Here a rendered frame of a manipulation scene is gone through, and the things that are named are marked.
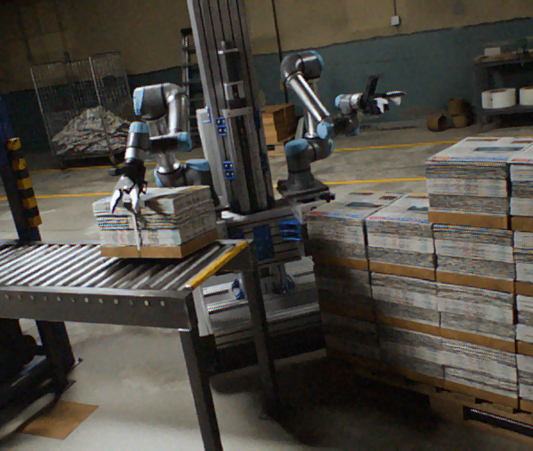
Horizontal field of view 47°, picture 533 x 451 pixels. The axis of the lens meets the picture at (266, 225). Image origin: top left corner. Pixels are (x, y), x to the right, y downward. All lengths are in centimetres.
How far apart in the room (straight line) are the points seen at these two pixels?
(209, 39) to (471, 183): 152
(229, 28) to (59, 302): 154
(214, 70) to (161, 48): 751
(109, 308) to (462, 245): 126
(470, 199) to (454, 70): 685
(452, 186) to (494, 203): 15
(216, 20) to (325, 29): 631
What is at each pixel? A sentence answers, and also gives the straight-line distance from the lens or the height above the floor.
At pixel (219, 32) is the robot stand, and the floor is 161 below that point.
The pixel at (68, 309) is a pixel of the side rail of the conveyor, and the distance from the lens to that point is 239.
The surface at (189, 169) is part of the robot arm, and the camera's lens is 299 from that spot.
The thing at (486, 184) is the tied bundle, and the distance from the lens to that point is 219.
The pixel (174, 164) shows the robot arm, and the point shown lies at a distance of 298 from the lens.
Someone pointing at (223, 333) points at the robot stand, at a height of 22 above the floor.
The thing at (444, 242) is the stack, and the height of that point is 76.
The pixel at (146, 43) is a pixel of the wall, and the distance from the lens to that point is 1077.
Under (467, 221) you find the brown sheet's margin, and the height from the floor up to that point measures 85.
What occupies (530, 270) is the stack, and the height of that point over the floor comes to 70.
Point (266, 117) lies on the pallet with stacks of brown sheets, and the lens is 868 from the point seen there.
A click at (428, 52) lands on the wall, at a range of 904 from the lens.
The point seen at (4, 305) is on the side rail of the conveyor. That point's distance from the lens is 262.
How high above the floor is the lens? 156
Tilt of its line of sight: 17 degrees down
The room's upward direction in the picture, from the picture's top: 9 degrees counter-clockwise
